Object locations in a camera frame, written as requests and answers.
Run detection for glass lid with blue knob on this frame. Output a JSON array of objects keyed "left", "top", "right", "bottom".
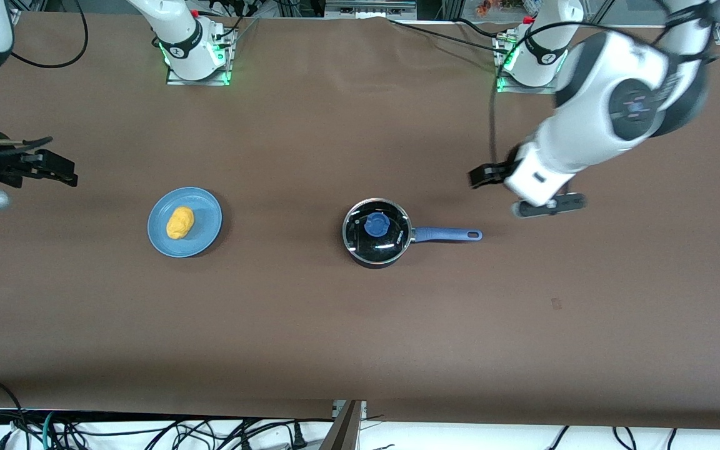
[{"left": 343, "top": 199, "right": 411, "bottom": 262}]

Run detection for yellow potato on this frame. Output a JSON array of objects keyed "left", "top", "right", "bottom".
[{"left": 166, "top": 206, "right": 195, "bottom": 240}]

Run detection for blue plate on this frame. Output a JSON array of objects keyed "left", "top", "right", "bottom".
[{"left": 147, "top": 187, "right": 223, "bottom": 258}]

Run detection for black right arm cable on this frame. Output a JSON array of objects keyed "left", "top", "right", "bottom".
[{"left": 0, "top": 0, "right": 89, "bottom": 152}]

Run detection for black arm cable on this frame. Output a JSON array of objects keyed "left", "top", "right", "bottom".
[
  {"left": 488, "top": 0, "right": 720, "bottom": 166},
  {"left": 0, "top": 0, "right": 89, "bottom": 152}
]

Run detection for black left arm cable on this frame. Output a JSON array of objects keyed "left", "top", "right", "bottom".
[{"left": 488, "top": 0, "right": 720, "bottom": 166}]

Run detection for black pot with blue handle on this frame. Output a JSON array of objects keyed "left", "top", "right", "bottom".
[{"left": 342, "top": 198, "right": 483, "bottom": 269}]

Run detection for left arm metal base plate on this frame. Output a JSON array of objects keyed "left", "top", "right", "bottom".
[{"left": 496, "top": 31, "right": 562, "bottom": 94}]

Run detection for long black table cable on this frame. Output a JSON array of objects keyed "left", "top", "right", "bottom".
[{"left": 388, "top": 19, "right": 511, "bottom": 54}]

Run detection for short black table cable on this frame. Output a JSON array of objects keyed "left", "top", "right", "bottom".
[{"left": 456, "top": 17, "right": 511, "bottom": 39}]

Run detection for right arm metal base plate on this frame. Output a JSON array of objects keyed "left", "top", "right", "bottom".
[{"left": 166, "top": 25, "right": 233, "bottom": 86}]

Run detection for aluminium rail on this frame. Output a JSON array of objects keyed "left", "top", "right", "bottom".
[{"left": 324, "top": 0, "right": 418, "bottom": 19}]

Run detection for aluminium frame post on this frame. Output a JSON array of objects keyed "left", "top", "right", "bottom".
[{"left": 321, "top": 400, "right": 368, "bottom": 450}]

